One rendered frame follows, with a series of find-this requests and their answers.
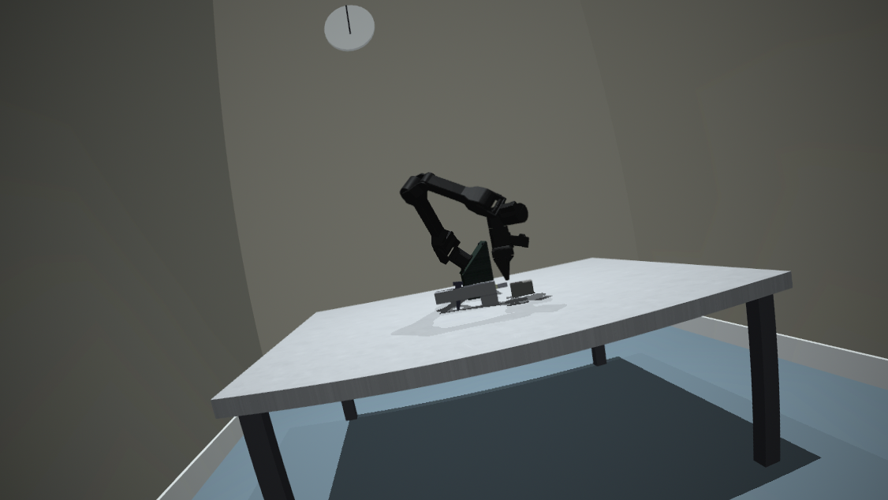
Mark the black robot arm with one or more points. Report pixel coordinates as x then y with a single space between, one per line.
476 199

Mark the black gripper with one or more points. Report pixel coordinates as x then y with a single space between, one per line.
501 250

